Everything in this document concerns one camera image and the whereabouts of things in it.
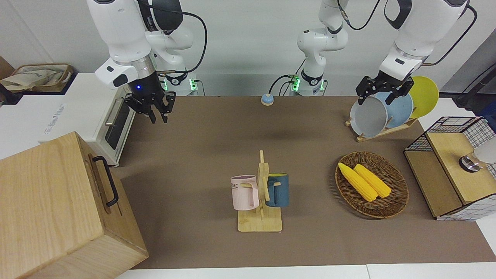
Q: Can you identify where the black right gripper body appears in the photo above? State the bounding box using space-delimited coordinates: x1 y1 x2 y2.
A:
127 72 168 107

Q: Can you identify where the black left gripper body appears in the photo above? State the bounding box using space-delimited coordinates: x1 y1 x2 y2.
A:
364 71 414 93

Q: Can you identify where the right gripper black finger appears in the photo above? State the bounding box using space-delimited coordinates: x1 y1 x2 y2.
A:
124 97 157 124
157 92 177 124

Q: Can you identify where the light wooden drawer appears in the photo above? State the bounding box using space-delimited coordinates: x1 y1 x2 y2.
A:
79 134 136 235

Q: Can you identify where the light blue plate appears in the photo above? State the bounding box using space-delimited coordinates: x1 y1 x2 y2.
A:
374 92 414 129

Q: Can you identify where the grey plate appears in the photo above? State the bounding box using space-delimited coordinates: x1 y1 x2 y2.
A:
350 96 389 138

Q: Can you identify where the yellow plate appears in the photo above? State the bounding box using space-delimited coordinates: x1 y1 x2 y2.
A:
408 76 439 119

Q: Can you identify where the wooden plate rack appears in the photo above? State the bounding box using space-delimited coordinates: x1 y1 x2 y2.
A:
345 117 418 143

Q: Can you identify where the white toaster oven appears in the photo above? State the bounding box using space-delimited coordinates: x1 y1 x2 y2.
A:
38 72 137 167

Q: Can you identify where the brown woven tray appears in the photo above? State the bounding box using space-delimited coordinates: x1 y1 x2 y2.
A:
0 63 73 93

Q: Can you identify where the brown table mat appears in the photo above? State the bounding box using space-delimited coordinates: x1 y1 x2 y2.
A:
110 96 496 270

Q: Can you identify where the black equipment stand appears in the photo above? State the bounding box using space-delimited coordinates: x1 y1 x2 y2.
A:
453 64 496 117

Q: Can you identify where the yellow corn cob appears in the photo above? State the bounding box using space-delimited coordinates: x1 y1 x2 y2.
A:
353 164 392 198
338 162 378 202

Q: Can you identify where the frosted glass cup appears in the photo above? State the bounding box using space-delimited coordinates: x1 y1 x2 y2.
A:
459 145 496 173

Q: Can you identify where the brown wicker basket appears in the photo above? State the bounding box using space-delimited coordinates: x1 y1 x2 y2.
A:
335 152 409 219

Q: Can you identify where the beige paper bag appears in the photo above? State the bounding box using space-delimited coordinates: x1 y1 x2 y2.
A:
1 66 68 88

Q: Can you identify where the pink mug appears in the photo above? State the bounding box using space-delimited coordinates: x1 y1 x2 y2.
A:
231 175 260 211

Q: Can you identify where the dark blue mug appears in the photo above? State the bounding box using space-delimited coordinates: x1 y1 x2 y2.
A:
265 173 289 208

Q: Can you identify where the light wooden cabinet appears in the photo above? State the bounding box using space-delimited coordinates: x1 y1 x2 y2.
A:
0 132 149 279

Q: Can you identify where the wooden mug rack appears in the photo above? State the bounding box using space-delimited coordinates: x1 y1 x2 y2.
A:
237 150 283 233

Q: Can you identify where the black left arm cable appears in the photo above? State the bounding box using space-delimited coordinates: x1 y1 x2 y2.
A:
420 4 478 66
337 0 382 31

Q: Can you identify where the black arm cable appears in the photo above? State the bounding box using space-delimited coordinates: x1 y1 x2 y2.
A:
420 4 478 66
136 0 208 74
337 0 382 31

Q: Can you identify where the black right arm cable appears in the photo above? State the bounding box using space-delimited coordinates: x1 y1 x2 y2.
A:
136 0 208 74

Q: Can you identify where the black base power cable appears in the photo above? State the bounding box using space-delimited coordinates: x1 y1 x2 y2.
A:
269 74 301 96

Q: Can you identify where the wire and wood shelf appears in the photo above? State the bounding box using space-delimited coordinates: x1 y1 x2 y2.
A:
404 116 496 221

